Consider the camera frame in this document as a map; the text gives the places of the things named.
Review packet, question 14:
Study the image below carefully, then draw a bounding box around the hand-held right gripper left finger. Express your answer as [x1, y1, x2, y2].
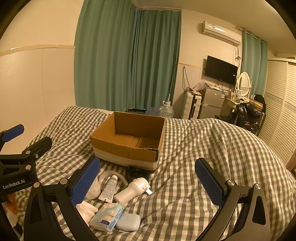
[24, 156, 101, 241]

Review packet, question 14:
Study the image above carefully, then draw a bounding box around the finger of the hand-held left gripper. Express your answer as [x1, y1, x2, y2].
[0, 124, 25, 152]
[0, 136, 53, 174]

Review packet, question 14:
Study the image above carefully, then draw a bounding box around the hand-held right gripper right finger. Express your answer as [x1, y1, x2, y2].
[195, 158, 271, 241]

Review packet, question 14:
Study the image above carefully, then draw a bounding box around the white tape roll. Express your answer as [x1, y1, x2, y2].
[97, 170, 128, 189]

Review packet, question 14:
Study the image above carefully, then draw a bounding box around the white cream tube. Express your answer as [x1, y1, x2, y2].
[98, 174, 119, 202]

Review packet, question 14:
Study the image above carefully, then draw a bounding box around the blue tissue pack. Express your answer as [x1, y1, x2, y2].
[88, 203, 125, 233]

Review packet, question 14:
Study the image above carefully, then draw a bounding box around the white handheld device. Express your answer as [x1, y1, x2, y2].
[113, 177, 153, 204]

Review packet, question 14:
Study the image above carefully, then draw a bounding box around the black sock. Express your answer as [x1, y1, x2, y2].
[126, 166, 155, 182]

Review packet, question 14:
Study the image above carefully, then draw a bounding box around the brown cardboard box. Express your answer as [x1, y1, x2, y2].
[90, 111, 166, 171]

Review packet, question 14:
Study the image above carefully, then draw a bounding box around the light blue case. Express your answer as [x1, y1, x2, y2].
[115, 213, 141, 232]

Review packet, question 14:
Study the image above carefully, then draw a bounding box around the person's left hand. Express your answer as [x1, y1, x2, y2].
[2, 193, 19, 215]

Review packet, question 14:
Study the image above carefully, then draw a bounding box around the green white checkered blanket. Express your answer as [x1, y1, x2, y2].
[0, 106, 296, 241]

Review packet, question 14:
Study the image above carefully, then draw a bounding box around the black plastic bag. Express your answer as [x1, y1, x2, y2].
[229, 102, 264, 136]

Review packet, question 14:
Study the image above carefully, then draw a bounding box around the white suitcase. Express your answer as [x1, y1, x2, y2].
[181, 91, 203, 120]

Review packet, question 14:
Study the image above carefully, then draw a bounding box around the grey small fridge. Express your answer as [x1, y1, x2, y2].
[199, 87, 226, 120]

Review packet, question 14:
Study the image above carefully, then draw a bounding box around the wooden dressing table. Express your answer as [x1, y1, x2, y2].
[220, 96, 250, 118]

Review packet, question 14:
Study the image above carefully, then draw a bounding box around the clear water jug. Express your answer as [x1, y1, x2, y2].
[158, 101, 174, 118]

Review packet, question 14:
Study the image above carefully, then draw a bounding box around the black coat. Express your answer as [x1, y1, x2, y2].
[253, 94, 266, 116]

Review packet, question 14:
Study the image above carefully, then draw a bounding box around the clear plastic bag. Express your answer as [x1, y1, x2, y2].
[194, 80, 208, 93]

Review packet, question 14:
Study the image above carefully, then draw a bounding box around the white louvered wardrobe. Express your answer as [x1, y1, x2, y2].
[258, 57, 296, 167]

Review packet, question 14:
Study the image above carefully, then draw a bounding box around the white oval mirror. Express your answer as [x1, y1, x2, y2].
[236, 72, 252, 98]

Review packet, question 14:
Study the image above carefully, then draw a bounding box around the green curtain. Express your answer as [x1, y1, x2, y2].
[131, 8, 182, 114]
[240, 29, 269, 98]
[74, 0, 139, 112]

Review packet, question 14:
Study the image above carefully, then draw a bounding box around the white air conditioner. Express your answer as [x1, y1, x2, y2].
[202, 20, 241, 46]

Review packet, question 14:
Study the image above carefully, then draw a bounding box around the wall cable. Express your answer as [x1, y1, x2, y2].
[183, 66, 192, 92]

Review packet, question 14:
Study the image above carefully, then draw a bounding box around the black wall television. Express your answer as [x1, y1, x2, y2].
[205, 55, 238, 85]

